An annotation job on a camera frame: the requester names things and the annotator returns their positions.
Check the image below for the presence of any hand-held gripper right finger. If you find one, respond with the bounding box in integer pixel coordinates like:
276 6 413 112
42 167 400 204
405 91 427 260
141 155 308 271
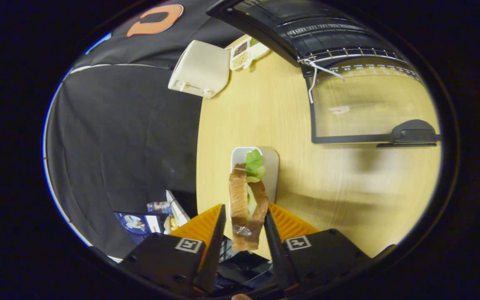
264 202 397 294

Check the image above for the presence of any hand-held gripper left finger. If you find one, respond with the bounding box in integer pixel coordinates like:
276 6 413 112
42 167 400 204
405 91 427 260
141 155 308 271
119 203 227 297

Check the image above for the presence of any sandwich with lettuce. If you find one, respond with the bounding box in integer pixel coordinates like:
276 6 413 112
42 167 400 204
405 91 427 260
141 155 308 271
228 149 270 251

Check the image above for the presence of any black toaster oven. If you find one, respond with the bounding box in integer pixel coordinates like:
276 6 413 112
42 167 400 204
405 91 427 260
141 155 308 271
207 0 441 148

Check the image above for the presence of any white bread toaster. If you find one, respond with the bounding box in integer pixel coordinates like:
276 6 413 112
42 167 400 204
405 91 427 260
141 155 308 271
167 40 231 99

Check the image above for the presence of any clear plastic water bottle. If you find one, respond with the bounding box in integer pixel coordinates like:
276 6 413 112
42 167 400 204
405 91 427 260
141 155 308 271
147 201 173 214

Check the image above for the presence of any white rectangular plate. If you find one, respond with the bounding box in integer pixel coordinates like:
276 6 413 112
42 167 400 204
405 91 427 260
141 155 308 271
230 146 280 205

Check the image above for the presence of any blue printed bag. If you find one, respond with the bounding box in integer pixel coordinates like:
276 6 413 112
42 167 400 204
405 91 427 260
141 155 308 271
114 212 163 244

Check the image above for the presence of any black backdrop cloth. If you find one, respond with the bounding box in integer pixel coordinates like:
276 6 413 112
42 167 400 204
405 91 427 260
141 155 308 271
44 0 245 259

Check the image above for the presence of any white compartment dish with grains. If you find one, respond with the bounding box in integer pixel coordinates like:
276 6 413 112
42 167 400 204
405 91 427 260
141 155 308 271
228 37 271 71

